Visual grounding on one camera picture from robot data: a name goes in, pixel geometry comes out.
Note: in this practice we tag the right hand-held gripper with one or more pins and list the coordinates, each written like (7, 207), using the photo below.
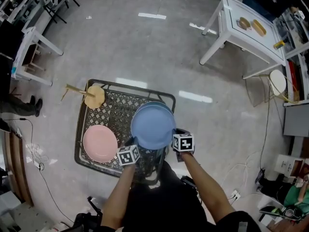
(183, 142)

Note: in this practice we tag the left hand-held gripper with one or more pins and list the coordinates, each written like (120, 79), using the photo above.
(128, 156)

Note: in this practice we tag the blue big plate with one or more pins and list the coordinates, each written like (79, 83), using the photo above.
(153, 127)
(154, 103)

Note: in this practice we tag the pink big plate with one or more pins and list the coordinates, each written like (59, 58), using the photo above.
(100, 142)

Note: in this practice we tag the person's left forearm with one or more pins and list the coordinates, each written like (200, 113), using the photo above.
(118, 194)

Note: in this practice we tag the person's right forearm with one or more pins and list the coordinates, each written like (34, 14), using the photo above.
(207, 185)

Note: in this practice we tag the black woven coffee table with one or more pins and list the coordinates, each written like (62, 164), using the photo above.
(116, 110)

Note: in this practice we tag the wooden cup tree stand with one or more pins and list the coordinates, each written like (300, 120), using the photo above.
(95, 98)

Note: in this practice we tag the person's black clothed body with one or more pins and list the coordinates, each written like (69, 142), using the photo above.
(164, 207)

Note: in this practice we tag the white power strip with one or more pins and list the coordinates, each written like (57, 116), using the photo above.
(236, 195)

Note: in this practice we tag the black swivel chair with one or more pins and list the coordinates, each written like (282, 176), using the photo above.
(84, 222)

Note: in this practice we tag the white low shelf unit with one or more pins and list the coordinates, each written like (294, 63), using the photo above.
(268, 202)

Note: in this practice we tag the black power adapter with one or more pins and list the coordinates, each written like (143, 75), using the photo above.
(22, 119)

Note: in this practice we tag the grey cabinet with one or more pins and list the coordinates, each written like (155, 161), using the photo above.
(297, 120)

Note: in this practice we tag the white square table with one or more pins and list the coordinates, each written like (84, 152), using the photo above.
(263, 47)

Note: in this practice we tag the curved wooden bench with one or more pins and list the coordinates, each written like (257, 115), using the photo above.
(17, 168)

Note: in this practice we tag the wooden drawer box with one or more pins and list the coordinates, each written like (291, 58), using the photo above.
(299, 167)

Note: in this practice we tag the wooden bowl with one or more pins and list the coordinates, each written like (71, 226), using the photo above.
(245, 23)

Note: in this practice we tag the wooden basket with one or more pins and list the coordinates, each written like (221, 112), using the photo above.
(259, 28)

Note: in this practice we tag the yellow bottle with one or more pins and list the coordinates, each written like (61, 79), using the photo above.
(278, 44)

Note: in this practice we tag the wooden stool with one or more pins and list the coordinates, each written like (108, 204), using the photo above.
(33, 59)

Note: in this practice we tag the white storage shelf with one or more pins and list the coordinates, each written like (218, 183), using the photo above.
(17, 13)
(297, 54)

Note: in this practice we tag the white desk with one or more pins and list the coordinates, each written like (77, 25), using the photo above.
(29, 40)

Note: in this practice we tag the black monitor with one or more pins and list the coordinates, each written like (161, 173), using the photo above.
(7, 57)

